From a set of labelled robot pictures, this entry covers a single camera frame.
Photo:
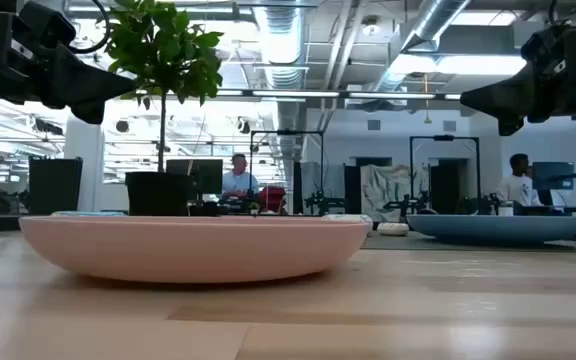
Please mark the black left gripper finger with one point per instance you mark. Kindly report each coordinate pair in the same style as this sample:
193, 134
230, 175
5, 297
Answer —
90, 114
83, 80

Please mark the small cream drizzled donut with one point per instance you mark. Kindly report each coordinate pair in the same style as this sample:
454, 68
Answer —
393, 229

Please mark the black background robot arm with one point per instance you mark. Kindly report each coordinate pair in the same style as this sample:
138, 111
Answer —
408, 205
323, 204
485, 205

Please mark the person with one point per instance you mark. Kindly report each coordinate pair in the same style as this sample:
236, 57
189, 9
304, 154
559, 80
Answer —
239, 180
518, 187

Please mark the black bin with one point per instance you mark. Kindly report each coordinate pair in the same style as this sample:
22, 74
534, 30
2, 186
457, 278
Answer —
55, 185

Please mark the white cup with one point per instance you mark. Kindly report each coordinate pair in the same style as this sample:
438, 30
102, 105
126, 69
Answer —
506, 208

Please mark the green leafy indoor tree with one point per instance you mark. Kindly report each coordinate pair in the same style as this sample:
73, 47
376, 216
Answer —
165, 50

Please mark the blue plate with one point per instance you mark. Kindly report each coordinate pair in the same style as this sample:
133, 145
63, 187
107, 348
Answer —
495, 229

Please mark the black plant pot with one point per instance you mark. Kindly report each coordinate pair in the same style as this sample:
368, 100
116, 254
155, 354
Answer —
158, 194

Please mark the black computer monitor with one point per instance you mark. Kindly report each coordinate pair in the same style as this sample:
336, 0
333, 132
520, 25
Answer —
208, 175

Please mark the grey crumpled cloth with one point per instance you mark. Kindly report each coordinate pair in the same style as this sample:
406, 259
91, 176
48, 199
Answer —
388, 190

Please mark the dark grey woven mat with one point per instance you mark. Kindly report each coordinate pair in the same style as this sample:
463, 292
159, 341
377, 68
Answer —
398, 242

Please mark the pink plate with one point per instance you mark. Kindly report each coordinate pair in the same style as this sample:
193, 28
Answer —
193, 247

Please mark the red bag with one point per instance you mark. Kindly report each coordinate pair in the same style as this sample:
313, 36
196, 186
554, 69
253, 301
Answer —
273, 199

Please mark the black metal rig frame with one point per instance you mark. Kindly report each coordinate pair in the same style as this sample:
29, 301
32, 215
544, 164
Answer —
444, 138
288, 133

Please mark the silver ribbed ventilation duct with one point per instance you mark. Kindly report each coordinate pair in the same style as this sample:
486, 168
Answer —
433, 22
283, 45

